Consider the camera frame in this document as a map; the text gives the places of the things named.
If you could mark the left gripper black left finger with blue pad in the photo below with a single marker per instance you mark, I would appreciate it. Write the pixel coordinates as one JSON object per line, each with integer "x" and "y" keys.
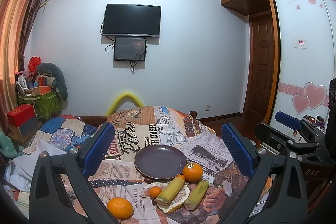
{"x": 49, "y": 201}

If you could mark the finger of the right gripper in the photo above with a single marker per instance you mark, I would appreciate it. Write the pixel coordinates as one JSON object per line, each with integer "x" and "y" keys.
{"x": 288, "y": 121}

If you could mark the large plain orange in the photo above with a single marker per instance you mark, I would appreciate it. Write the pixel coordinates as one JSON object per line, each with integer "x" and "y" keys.
{"x": 120, "y": 208}

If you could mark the green sugarcane piece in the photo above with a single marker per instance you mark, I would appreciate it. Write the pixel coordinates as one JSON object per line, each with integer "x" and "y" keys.
{"x": 196, "y": 195}

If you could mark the orange with sticker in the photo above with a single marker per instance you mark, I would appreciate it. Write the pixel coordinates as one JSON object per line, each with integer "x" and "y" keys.
{"x": 193, "y": 172}

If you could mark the small mandarin orange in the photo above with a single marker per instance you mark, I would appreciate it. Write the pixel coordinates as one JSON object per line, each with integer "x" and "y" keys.
{"x": 155, "y": 191}

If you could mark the yellow sugarcane piece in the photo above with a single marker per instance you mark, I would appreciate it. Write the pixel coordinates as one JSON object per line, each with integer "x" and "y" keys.
{"x": 170, "y": 191}

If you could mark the white cloth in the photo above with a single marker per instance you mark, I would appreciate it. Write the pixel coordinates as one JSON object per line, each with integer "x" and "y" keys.
{"x": 20, "y": 172}

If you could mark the brown wooden door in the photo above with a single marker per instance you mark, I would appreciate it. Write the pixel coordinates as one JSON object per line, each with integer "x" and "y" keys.
{"x": 261, "y": 67}

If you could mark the blue patchwork quilt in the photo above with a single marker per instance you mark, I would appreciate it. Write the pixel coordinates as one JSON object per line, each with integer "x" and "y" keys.
{"x": 62, "y": 133}

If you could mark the red box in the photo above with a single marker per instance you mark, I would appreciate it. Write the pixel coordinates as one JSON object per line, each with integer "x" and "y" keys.
{"x": 20, "y": 115}

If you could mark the green storage box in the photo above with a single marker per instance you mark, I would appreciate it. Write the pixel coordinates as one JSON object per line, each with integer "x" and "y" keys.
{"x": 46, "y": 106}

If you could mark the dark jujube fruit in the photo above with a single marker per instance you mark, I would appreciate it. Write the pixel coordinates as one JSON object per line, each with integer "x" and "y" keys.
{"x": 148, "y": 180}

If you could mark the small orange kumquat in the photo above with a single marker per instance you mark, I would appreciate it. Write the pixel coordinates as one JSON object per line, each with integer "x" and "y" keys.
{"x": 182, "y": 177}

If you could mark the white heart wardrobe door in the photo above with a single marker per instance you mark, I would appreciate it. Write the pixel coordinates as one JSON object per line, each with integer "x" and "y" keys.
{"x": 307, "y": 56}

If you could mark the newspaper print tablecloth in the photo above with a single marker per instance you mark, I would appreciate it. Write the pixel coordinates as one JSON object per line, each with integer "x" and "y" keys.
{"x": 138, "y": 128}

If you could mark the dark purple plate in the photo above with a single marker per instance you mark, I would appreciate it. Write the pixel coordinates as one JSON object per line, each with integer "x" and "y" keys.
{"x": 160, "y": 162}

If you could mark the grey plush toy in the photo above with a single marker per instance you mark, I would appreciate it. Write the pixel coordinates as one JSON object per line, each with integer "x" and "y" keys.
{"x": 58, "y": 83}

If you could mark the yellow foam tube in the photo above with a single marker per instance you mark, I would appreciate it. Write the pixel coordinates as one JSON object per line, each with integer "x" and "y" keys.
{"x": 122, "y": 99}

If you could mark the red plastic bag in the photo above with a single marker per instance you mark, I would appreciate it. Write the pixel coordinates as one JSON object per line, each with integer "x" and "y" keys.
{"x": 33, "y": 63}

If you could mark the small black monitor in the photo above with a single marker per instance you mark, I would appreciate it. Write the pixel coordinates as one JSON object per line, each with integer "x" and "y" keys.
{"x": 129, "y": 49}

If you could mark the brown striped curtain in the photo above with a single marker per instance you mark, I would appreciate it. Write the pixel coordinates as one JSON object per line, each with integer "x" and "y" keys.
{"x": 17, "y": 19}

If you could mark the black wall television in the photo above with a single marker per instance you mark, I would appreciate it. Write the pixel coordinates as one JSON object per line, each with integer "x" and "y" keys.
{"x": 131, "y": 20}

